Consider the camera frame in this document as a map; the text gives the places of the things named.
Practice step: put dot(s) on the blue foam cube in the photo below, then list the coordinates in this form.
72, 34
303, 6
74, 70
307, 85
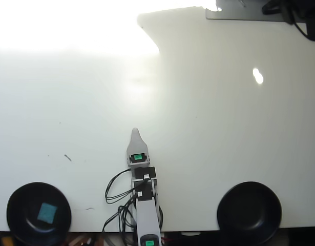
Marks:
46, 212

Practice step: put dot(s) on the black bowl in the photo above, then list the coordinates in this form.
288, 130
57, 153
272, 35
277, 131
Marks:
24, 200
249, 212

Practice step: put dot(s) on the white table clamp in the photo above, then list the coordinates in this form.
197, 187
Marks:
190, 233

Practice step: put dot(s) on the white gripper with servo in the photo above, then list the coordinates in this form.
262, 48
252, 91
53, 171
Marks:
137, 163

